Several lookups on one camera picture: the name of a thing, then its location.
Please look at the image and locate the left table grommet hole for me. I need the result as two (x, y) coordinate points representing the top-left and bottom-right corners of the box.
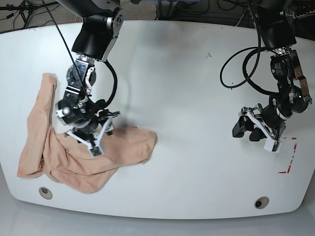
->
(39, 187), (53, 200)

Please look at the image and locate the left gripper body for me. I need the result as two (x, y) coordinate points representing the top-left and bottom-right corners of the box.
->
(239, 104), (285, 141)

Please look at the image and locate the peach T-shirt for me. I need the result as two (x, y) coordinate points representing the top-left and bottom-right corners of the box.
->
(17, 73), (157, 194)

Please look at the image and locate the white power strip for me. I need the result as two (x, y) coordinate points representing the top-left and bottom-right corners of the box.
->
(293, 5), (315, 20)

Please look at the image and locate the red tape rectangle marking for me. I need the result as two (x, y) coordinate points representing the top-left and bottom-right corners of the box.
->
(275, 137), (298, 174)

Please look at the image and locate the black tripod stand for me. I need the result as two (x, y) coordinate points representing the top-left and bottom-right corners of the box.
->
(0, 0), (44, 29)

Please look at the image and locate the table grommet hole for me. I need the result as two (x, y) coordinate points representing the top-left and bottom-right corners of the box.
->
(254, 197), (269, 209)
(39, 187), (53, 200)

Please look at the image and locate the right table grommet hole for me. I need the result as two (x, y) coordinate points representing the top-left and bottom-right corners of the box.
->
(254, 197), (269, 209)

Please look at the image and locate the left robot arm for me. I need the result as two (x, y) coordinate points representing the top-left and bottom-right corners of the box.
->
(232, 0), (312, 143)

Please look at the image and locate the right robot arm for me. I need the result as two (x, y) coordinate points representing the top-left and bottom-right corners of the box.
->
(56, 0), (126, 157)

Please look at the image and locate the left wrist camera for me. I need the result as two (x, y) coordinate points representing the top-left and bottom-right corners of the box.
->
(264, 139), (282, 153)

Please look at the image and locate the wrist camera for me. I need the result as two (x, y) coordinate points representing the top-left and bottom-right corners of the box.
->
(89, 146), (104, 158)
(264, 139), (282, 153)

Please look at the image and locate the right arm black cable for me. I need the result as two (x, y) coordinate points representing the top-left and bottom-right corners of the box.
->
(97, 60), (119, 111)

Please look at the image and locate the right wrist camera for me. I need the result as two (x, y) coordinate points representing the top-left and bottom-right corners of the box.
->
(89, 146), (104, 158)

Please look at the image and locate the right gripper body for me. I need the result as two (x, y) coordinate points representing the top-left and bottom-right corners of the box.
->
(55, 98), (120, 150)

